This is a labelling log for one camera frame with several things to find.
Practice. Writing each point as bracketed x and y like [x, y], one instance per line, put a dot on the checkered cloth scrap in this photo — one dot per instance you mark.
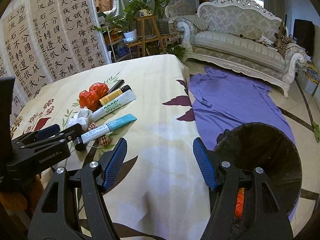
[103, 140]

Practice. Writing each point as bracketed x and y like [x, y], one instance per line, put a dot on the orange plastic bag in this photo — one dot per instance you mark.
[239, 202]

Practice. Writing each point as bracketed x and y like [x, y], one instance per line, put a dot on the calligraphy wall hanging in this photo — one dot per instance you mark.
[50, 42]

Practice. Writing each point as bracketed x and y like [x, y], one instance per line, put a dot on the tall wooden plant stand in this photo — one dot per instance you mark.
[143, 30]

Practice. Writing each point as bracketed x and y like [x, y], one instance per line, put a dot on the white tissue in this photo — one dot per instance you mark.
[80, 117]

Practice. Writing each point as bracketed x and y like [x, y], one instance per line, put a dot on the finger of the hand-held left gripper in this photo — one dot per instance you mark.
[46, 131]
[62, 137]

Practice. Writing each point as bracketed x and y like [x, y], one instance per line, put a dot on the red crinkled wrapper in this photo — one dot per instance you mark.
[88, 100]
[98, 88]

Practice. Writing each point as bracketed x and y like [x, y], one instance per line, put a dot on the green slipper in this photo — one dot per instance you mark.
[317, 131]

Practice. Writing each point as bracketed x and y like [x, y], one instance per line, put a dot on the trash bin with black bag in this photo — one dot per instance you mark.
[275, 155]

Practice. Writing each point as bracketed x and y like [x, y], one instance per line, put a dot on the large leafy potted plant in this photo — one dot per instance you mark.
[132, 7]

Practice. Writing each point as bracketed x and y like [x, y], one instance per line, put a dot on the floral cream tablecloth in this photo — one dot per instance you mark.
[150, 92]

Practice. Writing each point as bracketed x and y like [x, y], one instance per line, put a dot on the purple cloth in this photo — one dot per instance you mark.
[225, 100]

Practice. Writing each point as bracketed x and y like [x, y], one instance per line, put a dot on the grey storage box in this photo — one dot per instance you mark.
[306, 85]

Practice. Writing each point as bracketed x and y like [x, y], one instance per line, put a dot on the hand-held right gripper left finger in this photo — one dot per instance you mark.
[113, 165]

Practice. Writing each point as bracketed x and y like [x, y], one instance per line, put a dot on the loose papers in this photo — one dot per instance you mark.
[266, 41]

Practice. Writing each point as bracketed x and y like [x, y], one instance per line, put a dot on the white tube with green print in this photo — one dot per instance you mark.
[112, 107]

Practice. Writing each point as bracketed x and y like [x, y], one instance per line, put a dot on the white metal rack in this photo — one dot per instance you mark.
[111, 47]

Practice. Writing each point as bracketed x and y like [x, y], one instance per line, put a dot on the tiger print cloth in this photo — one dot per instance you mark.
[283, 43]

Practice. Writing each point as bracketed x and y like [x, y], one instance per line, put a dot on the tall green plant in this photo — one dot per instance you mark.
[161, 0]

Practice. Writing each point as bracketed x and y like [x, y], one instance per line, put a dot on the ornate white armchair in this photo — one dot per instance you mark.
[180, 7]

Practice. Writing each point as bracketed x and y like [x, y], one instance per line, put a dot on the orange garment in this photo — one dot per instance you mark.
[15, 205]

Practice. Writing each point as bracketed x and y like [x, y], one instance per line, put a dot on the small white patterned pot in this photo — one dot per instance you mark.
[145, 13]

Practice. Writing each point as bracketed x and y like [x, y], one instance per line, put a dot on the striped grey throw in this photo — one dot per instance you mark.
[195, 22]

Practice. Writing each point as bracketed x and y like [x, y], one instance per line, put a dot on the low wooden shelf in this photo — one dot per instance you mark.
[160, 40]

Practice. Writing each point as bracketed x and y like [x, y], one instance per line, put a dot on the pile of folded fabrics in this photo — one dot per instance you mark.
[313, 73]

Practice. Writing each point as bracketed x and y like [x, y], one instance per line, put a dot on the ornate white patterned sofa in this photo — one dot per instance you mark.
[237, 42]

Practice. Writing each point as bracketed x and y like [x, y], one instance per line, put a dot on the small bushy green plant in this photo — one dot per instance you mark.
[175, 51]

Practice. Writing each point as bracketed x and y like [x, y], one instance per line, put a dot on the yellow tube with black cap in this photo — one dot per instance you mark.
[111, 97]

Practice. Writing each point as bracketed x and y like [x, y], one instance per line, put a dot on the dark wooden instrument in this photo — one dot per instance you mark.
[282, 28]

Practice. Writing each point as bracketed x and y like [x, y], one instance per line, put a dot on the white plant pot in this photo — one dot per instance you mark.
[130, 35]

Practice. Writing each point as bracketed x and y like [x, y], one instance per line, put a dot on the black stick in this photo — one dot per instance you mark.
[116, 85]

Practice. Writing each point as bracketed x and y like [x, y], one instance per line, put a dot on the drooping green plant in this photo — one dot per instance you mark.
[107, 26]

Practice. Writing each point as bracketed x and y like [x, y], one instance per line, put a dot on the teal and white tube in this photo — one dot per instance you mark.
[107, 127]

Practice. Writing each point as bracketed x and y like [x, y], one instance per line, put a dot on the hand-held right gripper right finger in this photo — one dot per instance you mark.
[206, 165]

